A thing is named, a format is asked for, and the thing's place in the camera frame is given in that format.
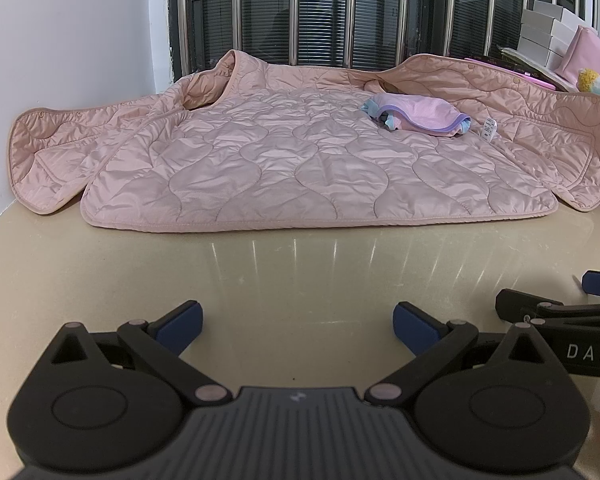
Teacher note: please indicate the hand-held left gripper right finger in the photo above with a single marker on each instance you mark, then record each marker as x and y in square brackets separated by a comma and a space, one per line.
[415, 322]

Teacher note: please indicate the stack of white boxes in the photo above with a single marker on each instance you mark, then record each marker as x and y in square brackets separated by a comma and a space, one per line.
[555, 30]

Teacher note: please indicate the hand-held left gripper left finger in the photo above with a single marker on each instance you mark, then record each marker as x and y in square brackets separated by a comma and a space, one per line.
[182, 322]

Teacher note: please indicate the metal window grille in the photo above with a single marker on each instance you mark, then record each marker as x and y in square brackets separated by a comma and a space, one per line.
[293, 10]

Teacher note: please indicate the pink quilted jacket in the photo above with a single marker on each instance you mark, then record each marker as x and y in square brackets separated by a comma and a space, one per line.
[280, 160]

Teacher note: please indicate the yellow and white plush toy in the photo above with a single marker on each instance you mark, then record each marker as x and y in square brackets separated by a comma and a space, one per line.
[597, 85]

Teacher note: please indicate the pink and blue small garment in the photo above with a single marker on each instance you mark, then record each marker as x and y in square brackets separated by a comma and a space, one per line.
[420, 112]

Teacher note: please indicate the pink cushion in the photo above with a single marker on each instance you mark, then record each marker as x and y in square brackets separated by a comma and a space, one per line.
[592, 55]

